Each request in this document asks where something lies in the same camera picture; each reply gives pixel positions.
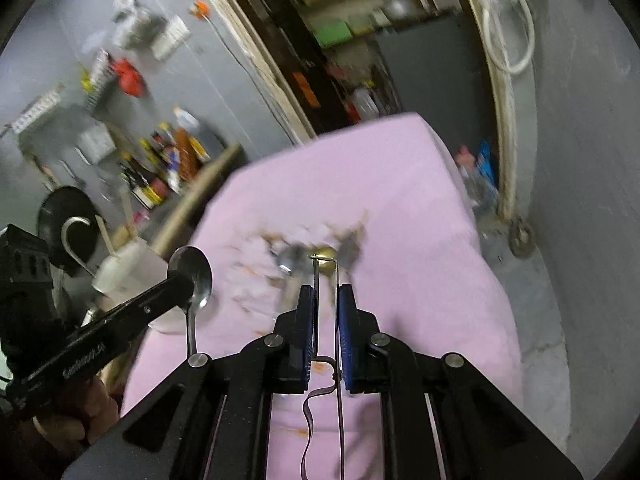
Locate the brass spoon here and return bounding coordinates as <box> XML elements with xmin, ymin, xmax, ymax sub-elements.
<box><xmin>309</xmin><ymin>245</ymin><xmax>337</xmax><ymax>276</ymax></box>

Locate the black wok pan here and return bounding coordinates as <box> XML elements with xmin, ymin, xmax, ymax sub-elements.
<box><xmin>37</xmin><ymin>186</ymin><xmax>99</xmax><ymax>278</ymax></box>

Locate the wall socket plate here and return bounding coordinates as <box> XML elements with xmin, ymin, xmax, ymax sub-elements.
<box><xmin>151</xmin><ymin>15</ymin><xmax>191</xmax><ymax>62</ymax></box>

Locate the white wall basket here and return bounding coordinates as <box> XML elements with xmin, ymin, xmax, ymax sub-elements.
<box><xmin>11</xmin><ymin>84</ymin><xmax>64</xmax><ymax>136</ymax></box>

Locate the orange spice bag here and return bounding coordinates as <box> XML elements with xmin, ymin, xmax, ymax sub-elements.
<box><xmin>175</xmin><ymin>128</ymin><xmax>198</xmax><ymax>182</ymax></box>

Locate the large oil jug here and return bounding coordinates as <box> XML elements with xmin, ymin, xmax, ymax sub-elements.
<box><xmin>174</xmin><ymin>106</ymin><xmax>224</xmax><ymax>164</ymax></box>

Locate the grey wall shelf rack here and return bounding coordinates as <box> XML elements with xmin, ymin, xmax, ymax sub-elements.
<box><xmin>80</xmin><ymin>48</ymin><xmax>116</xmax><ymax>115</ymax></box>

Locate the white plastic utensil caddy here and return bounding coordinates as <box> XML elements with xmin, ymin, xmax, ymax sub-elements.
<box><xmin>92</xmin><ymin>238</ymin><xmax>213</xmax><ymax>335</ymax></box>

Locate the red plastic bag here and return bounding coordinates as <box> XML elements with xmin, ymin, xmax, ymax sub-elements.
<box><xmin>113</xmin><ymin>58</ymin><xmax>144</xmax><ymax>98</ymax></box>

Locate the white wall box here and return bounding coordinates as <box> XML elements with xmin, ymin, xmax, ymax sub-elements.
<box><xmin>77</xmin><ymin>122</ymin><xmax>116</xmax><ymax>165</ymax></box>

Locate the hanging bag of dried goods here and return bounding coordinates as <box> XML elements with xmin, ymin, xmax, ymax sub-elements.
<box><xmin>112</xmin><ymin>0</ymin><xmax>165</xmax><ymax>50</ymax></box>

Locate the wooden chopstick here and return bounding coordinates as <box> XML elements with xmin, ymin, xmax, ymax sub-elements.
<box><xmin>96</xmin><ymin>214</ymin><xmax>116</xmax><ymax>257</ymax></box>

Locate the left hand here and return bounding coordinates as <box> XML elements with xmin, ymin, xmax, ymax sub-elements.
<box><xmin>32</xmin><ymin>376</ymin><xmax>119</xmax><ymax>456</ymax></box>

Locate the orange wall hook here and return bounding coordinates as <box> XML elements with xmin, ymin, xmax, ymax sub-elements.
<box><xmin>189</xmin><ymin>0</ymin><xmax>209</xmax><ymax>21</ymax></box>

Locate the chrome faucet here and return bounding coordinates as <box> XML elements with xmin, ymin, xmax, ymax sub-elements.
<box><xmin>61</xmin><ymin>216</ymin><xmax>96</xmax><ymax>278</ymax></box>

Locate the dark metal knife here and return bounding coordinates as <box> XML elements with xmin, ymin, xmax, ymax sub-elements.
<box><xmin>276</xmin><ymin>244</ymin><xmax>311</xmax><ymax>313</ymax></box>

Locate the pink floral table cloth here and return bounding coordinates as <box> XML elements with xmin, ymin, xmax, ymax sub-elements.
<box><xmin>120</xmin><ymin>112</ymin><xmax>525</xmax><ymax>480</ymax></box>

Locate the grey metal cabinet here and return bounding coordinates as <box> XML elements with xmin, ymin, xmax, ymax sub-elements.
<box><xmin>374</xmin><ymin>12</ymin><xmax>497</xmax><ymax>138</ymax></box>

